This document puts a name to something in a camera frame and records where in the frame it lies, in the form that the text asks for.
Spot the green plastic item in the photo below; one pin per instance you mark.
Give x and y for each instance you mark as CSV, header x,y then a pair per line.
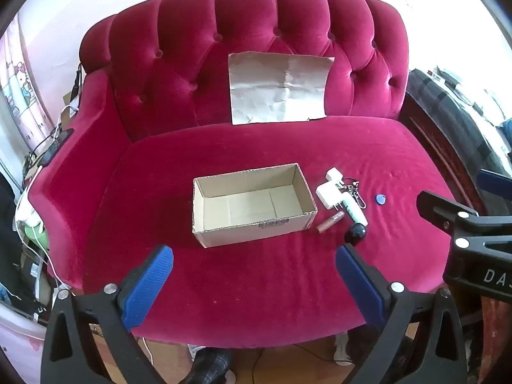
x,y
36,234

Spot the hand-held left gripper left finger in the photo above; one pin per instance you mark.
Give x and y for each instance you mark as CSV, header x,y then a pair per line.
x,y
148,284

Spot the dark striped blanket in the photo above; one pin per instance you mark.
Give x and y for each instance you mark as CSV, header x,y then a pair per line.
x,y
448,128

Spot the large white charger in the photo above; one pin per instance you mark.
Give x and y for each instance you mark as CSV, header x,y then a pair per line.
x,y
328,196

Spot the pink storage box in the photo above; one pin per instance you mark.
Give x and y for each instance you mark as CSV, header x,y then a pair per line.
x,y
20,344

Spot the small white charger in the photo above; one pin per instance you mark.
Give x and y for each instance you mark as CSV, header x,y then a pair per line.
x,y
334,176

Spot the red velvet tufted sofa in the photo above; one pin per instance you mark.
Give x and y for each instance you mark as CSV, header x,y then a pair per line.
x,y
240,272

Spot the brown lip gloss tube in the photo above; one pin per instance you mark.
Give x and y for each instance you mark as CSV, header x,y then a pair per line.
x,y
330,222

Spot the black shoe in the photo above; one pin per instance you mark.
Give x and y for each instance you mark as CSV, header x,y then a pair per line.
x,y
210,366

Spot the black power strip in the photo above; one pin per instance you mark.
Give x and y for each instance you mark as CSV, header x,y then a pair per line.
x,y
54,148

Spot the small brown cardboard box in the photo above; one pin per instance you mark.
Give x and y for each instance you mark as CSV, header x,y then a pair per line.
x,y
68,102

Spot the white tube bottle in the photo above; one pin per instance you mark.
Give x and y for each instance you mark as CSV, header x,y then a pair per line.
x,y
355,211

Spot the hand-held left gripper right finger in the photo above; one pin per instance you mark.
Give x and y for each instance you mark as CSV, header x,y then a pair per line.
x,y
356,284

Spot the black power adapter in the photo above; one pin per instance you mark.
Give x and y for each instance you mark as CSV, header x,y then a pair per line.
x,y
76,80

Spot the black round bottle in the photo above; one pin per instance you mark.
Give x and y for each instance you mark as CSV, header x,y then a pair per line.
x,y
356,234

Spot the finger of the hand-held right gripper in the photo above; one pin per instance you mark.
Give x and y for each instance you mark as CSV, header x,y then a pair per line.
x,y
444,208
496,182

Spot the cartoon cat curtain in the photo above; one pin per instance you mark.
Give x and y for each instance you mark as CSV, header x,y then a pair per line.
x,y
20,88

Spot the creased brown paper sheet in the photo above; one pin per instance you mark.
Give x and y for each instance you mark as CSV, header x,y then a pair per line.
x,y
278,88

